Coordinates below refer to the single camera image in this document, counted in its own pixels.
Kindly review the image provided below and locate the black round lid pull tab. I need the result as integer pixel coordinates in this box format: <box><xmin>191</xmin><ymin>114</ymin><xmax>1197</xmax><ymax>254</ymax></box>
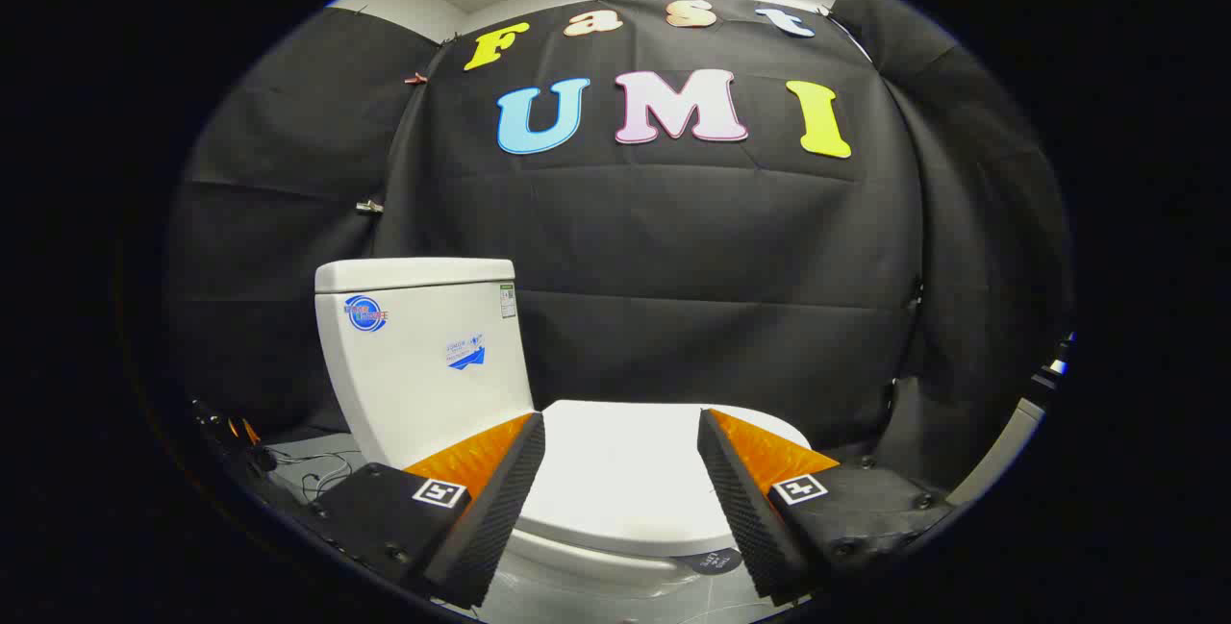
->
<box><xmin>671</xmin><ymin>547</ymin><xmax>744</xmax><ymax>576</ymax></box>

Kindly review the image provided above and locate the white toilet tank cover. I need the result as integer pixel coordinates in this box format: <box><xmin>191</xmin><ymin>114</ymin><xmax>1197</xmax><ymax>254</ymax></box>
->
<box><xmin>314</xmin><ymin>257</ymin><xmax>517</xmax><ymax>296</ymax></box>

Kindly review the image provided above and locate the white striped device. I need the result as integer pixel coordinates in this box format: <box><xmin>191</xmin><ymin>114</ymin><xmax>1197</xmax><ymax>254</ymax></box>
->
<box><xmin>1031</xmin><ymin>334</ymin><xmax>1074</xmax><ymax>392</ymax></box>

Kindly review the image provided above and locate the dark device with orange parts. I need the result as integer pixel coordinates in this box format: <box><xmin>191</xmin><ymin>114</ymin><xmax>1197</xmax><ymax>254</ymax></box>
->
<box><xmin>190</xmin><ymin>399</ymin><xmax>280</xmax><ymax>474</ymax></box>

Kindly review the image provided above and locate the white ceramic toilet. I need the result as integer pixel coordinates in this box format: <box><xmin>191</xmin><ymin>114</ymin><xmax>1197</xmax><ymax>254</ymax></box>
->
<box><xmin>314</xmin><ymin>257</ymin><xmax>770</xmax><ymax>606</ymax></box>

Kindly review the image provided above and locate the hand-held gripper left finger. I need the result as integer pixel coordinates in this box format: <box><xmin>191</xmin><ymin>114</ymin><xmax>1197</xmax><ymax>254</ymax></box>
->
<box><xmin>306</xmin><ymin>411</ymin><xmax>547</xmax><ymax>610</ymax></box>

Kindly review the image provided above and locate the grey board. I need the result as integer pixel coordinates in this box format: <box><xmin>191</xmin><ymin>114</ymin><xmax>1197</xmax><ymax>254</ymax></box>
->
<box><xmin>947</xmin><ymin>397</ymin><xmax>1046</xmax><ymax>510</ymax></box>

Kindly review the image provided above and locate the black backdrop cloth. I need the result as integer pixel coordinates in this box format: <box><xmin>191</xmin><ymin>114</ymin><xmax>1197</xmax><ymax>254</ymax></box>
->
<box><xmin>163</xmin><ymin>0</ymin><xmax>1074</xmax><ymax>500</ymax></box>

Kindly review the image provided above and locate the white toilet lid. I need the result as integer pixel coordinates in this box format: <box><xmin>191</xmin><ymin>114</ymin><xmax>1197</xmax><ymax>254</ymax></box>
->
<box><xmin>515</xmin><ymin>400</ymin><xmax>814</xmax><ymax>558</ymax></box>

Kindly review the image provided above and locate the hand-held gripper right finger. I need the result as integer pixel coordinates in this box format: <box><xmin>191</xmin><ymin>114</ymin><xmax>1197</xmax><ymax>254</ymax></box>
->
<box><xmin>697</xmin><ymin>408</ymin><xmax>953</xmax><ymax>608</ymax></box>

